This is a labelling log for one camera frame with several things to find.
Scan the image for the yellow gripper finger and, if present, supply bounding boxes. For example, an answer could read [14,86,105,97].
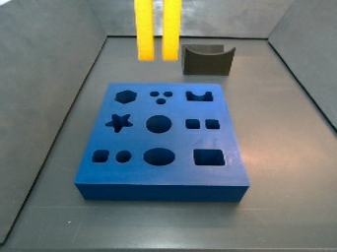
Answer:
[162,0,182,61]
[134,0,154,61]

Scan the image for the dark grey concave block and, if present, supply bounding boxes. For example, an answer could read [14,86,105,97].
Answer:
[182,44,236,76]

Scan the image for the blue shape-sorter block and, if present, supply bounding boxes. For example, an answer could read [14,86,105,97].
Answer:
[76,83,251,202]

